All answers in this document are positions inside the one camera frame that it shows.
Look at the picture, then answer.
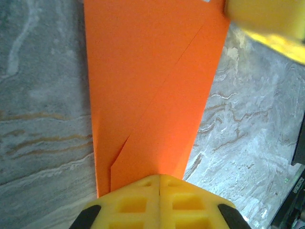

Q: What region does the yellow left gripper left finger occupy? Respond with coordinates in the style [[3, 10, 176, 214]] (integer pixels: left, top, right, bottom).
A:
[[70, 174, 160, 229]]

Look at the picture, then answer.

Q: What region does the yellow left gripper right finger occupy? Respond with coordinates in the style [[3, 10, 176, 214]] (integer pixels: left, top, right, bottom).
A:
[[159, 174, 250, 229]]

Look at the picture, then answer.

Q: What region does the orange cloth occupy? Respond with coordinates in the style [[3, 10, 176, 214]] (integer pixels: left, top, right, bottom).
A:
[[83, 0, 231, 199]]

